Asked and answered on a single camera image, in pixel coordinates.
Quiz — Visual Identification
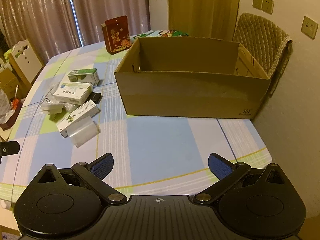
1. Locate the beige wall outlet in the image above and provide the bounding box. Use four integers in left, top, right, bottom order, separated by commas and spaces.
302, 16, 318, 40

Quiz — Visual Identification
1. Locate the white plant print medicine box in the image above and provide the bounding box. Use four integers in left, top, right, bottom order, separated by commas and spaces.
56, 99, 100, 138

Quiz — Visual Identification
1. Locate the black remote control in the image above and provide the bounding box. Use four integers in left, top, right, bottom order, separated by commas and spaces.
86, 92, 103, 105

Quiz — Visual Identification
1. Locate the mauve curtain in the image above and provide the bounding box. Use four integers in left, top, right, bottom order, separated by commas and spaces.
71, 0, 151, 48
0, 0, 75, 64

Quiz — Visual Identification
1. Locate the dark brown tray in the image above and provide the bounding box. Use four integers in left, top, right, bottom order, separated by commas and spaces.
0, 110, 23, 131

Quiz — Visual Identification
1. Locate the quilted cover chair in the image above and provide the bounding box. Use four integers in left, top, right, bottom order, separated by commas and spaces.
232, 12, 293, 97

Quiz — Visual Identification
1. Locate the brown cardboard box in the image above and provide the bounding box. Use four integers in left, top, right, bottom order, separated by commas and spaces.
114, 37, 272, 119

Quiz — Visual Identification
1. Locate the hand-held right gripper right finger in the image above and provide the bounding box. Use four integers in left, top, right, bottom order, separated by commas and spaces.
194, 152, 290, 205

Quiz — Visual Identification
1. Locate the green cartoon snack bag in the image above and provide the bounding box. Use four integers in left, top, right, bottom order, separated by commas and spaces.
130, 29, 190, 39

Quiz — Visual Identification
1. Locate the wooden door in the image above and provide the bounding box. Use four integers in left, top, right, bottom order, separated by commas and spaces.
167, 0, 242, 42

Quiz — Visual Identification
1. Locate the red gift box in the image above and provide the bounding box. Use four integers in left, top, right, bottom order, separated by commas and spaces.
101, 15, 132, 55

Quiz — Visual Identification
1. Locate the white wooden chair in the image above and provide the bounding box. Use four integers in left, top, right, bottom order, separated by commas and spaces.
4, 39, 45, 85

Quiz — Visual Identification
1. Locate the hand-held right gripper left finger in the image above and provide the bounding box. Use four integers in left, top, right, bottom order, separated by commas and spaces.
31, 152, 127, 205

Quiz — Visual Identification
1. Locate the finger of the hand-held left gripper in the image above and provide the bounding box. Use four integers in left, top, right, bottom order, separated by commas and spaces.
0, 141, 20, 155

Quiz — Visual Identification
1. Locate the white power adapter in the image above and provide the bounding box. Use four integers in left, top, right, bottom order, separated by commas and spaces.
40, 102, 66, 123

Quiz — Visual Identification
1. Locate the clear plastic tray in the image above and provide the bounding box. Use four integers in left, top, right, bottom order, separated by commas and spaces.
69, 120, 100, 148

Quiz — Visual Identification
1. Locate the green medicine box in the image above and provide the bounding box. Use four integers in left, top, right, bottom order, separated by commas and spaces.
67, 68, 100, 85

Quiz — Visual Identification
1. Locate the clear plastic bag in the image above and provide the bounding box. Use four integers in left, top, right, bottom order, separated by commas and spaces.
44, 80, 75, 113

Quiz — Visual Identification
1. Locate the checkered cloth desktop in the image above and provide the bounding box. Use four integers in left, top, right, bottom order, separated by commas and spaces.
0, 30, 273, 205

